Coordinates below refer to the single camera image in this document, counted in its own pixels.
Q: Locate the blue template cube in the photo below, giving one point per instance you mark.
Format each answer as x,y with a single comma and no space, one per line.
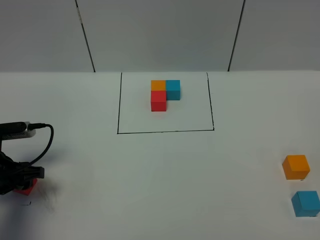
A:
173,90

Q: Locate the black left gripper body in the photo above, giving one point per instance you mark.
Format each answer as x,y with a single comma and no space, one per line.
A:
17,175

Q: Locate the orange template cube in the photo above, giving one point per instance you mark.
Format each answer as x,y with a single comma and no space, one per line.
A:
158,85

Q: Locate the red template cube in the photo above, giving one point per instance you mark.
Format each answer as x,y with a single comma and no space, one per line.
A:
158,101

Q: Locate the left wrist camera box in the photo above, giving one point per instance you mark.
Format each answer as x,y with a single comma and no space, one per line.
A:
16,130

